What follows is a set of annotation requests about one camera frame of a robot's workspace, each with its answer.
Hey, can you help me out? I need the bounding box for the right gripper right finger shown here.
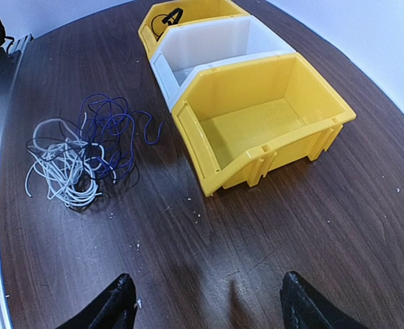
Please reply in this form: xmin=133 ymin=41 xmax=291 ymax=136
xmin=280 ymin=271 xmax=365 ymax=328

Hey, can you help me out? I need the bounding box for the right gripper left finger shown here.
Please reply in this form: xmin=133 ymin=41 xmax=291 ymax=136
xmin=58 ymin=273 xmax=136 ymax=328

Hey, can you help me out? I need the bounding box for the purple cable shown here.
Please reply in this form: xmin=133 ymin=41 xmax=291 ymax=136
xmin=78 ymin=93 xmax=165 ymax=182

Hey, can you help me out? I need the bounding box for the white cable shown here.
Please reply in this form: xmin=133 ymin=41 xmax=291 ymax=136
xmin=24 ymin=118 xmax=118 ymax=208

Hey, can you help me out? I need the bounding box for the white bin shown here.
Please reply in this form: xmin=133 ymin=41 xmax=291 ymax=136
xmin=150 ymin=16 xmax=296 ymax=111

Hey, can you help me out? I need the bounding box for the yellow bin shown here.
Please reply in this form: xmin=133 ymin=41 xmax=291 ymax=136
xmin=171 ymin=53 xmax=356 ymax=196
xmin=138 ymin=0 xmax=249 ymax=60

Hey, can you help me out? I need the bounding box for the thick black cable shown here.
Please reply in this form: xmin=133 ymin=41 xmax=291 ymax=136
xmin=161 ymin=7 xmax=184 ymax=25

